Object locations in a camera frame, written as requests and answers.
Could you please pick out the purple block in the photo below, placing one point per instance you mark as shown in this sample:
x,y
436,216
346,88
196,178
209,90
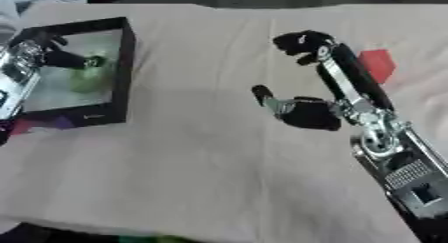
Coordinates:
x,y
60,122

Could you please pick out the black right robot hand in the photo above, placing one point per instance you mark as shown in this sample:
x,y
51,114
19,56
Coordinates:
x,y
312,115

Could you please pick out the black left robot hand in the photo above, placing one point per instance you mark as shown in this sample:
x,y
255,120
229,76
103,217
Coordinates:
x,y
64,59

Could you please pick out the red block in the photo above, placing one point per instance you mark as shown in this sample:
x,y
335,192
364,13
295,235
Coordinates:
x,y
378,64

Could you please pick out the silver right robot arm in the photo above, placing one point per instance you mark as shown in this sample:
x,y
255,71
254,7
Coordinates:
x,y
408,173

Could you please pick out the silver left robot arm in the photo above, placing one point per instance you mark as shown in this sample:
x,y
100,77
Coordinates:
x,y
17,72

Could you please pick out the black box with white inside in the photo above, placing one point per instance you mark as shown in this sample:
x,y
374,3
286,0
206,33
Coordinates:
x,y
123,73

